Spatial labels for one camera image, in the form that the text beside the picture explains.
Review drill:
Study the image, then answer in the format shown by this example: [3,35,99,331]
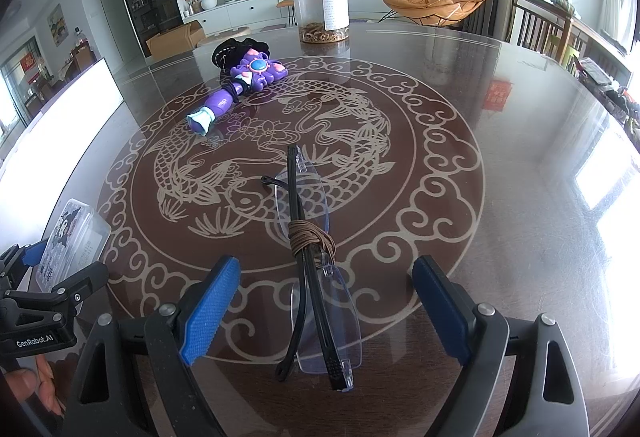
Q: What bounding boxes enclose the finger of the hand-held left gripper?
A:
[10,261,110,318]
[0,241,48,290]

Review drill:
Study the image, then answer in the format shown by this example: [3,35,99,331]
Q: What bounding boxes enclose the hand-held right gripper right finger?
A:
[411,254,591,437]

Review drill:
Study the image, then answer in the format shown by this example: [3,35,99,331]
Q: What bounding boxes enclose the rimless glasses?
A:
[260,144,363,393]

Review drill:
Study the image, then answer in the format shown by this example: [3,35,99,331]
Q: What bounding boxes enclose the black hair tie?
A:
[222,80,248,107]

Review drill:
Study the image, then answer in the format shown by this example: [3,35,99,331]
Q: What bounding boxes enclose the white television cabinet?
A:
[182,0,401,35]

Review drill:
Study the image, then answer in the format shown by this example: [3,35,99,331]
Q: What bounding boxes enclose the brown hair tie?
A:
[286,219,337,263]

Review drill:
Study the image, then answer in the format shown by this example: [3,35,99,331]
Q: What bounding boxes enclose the cardboard box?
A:
[145,20,206,60]

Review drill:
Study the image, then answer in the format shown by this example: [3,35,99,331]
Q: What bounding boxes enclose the clear plastic jar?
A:
[290,0,351,45]

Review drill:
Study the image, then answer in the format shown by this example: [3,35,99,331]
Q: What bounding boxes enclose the person's left hand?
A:
[0,357,68,418]

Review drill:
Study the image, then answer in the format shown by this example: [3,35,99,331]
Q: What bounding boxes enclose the purple toy wand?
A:
[186,47,288,137]

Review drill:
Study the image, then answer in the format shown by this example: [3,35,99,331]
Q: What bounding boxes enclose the black cloth pouch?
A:
[211,37,271,73]

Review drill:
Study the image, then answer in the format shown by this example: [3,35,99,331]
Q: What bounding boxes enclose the wooden chair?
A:
[509,0,573,65]

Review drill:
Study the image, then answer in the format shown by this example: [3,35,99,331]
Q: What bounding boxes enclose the clear plastic box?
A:
[35,198,112,293]

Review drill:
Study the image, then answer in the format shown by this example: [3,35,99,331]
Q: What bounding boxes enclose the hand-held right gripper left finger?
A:
[61,255,242,437]

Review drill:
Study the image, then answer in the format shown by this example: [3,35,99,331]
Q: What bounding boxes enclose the wall painting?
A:
[47,3,69,44]

